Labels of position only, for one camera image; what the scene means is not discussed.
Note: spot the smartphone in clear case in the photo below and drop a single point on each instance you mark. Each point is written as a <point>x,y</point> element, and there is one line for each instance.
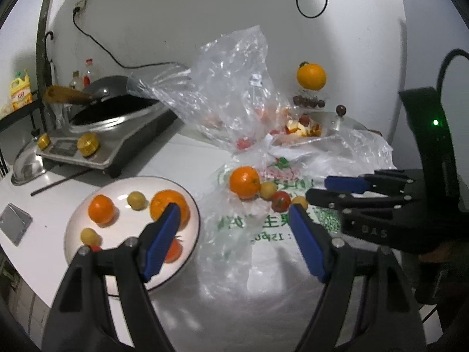
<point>14,223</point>

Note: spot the black metal rack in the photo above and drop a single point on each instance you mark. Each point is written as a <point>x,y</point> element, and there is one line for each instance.
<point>18,113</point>

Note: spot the steel lid with brown knob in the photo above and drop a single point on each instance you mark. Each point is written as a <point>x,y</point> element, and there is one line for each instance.
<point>337,123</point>

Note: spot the steel induction cooker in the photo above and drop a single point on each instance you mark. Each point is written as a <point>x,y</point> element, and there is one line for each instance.
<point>110,150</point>

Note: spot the domed steel pot lid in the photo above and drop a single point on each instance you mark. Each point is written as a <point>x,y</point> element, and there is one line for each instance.
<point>27,168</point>

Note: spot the yellow detergent bottle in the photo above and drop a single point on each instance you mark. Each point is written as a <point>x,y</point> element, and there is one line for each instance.
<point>21,93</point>

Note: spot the gold cooker knob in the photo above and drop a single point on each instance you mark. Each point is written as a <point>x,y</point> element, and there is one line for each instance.
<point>88,145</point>
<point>44,142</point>

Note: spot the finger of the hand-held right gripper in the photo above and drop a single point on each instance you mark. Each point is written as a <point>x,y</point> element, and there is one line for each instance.
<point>344,184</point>
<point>322,196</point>

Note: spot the orange with stem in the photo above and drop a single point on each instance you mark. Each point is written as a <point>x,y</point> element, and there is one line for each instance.
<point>311,76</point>

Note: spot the clear bottle with red cap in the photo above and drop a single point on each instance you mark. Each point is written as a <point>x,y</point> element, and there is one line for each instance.
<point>88,77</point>

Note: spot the small yellow longan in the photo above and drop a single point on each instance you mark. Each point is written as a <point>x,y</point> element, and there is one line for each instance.
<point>268,190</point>
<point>299,201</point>
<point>136,200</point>
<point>89,235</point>

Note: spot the dark oil bottle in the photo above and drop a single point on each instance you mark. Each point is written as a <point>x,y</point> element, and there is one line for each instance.
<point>76,82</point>

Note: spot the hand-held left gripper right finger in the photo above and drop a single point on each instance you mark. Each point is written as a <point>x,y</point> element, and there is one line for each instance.
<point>306,244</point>

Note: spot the large orange tangerine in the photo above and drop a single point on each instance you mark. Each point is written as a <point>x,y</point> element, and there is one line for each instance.
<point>165,201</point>

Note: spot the bunch of dark red grapes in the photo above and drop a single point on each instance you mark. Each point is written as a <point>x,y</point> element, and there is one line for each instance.
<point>307,101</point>

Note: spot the printed plastic bag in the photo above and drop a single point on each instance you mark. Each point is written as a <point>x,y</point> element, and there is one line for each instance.
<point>263,260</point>

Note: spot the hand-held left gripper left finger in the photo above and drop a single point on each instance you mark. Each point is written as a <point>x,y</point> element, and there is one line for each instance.
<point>161,242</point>

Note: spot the white round plate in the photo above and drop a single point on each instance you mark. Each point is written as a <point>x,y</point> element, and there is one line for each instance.
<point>117,234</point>

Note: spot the small orange tangerine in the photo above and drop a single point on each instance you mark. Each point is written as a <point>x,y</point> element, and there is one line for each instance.
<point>101,209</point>

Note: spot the person's right hand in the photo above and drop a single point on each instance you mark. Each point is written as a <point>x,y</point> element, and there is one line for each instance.
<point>436,252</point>

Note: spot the white wall socket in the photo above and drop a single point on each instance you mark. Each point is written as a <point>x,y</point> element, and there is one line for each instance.
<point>79,6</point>

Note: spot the small red tomato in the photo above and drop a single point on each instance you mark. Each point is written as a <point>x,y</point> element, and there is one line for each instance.
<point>242,143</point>
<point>96,248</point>

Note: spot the clear plastic bag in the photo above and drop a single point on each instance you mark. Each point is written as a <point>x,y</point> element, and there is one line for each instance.
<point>227,80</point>

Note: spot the dark chopstick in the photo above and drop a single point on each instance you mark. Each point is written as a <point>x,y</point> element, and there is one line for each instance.
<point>55,186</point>

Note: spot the medium orange tangerine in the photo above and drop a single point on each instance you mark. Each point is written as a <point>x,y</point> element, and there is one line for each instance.
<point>244,182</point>

